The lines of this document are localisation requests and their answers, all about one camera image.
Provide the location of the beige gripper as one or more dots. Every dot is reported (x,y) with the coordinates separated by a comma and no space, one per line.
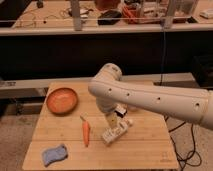
(112,120)

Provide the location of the orange chili pepper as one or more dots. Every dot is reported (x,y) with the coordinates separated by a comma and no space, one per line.
(86,131)

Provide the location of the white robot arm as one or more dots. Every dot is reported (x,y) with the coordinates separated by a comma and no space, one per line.
(187,104)

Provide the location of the black rectangular box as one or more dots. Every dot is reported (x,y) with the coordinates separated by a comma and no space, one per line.
(120,111)

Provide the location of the white plastic bottle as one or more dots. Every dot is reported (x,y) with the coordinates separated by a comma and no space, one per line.
(110,135)

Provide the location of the orange wooden bowl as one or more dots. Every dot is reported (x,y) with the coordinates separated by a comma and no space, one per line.
(61,101)

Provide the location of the blue sponge cloth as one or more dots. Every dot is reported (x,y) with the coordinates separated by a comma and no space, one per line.
(55,154)

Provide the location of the black device on bench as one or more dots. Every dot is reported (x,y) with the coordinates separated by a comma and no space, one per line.
(109,17)

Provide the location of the metal frame post right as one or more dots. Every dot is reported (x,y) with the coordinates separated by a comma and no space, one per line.
(169,15)

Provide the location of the metal frame post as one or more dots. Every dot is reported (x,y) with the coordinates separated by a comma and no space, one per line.
(75,8)
(169,15)

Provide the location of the metal frame post left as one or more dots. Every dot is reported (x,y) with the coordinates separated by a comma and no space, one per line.
(75,8)

